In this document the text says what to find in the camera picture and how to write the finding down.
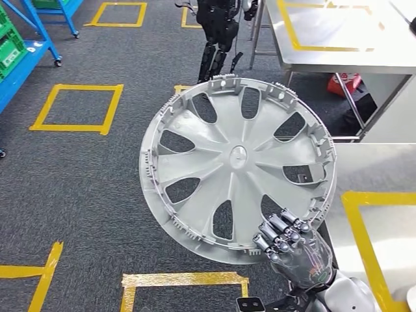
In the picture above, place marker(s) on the grey plastic wheel hubcap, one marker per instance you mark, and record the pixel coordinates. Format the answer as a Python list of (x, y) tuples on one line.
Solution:
[(237, 159)]

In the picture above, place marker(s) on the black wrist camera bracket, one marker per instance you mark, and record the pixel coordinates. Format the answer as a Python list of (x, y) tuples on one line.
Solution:
[(292, 301)]

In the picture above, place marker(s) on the black humanoid robot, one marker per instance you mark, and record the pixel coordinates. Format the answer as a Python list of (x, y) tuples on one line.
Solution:
[(217, 26)]

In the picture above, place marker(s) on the blue metal shelf rack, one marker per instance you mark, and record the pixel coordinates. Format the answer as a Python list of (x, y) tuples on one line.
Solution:
[(69, 17), (20, 86)]

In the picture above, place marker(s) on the green plastic crate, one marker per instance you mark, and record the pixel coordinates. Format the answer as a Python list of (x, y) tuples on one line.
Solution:
[(3, 21), (11, 56)]

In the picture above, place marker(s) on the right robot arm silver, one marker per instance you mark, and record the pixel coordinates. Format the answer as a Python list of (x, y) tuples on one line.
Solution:
[(347, 297)]

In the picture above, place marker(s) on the steel table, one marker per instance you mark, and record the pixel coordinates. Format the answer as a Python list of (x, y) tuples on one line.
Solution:
[(312, 56)]

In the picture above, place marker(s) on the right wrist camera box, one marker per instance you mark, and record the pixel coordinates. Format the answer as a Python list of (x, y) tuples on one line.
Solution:
[(250, 305)]

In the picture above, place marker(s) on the black bag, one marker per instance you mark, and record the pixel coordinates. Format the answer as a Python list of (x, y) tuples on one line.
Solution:
[(364, 107)]

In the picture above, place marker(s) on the yellow floor tape mark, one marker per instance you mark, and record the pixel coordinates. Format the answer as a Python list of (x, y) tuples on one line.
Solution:
[(65, 128), (20, 271), (180, 89), (182, 279)]

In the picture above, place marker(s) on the red bag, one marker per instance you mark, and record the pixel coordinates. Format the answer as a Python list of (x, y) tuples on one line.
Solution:
[(344, 84)]

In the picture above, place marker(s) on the white board panel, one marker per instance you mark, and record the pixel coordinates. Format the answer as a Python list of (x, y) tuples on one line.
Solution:
[(396, 116)]

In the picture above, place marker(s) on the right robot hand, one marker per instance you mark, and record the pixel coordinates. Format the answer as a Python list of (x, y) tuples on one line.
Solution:
[(302, 258)]

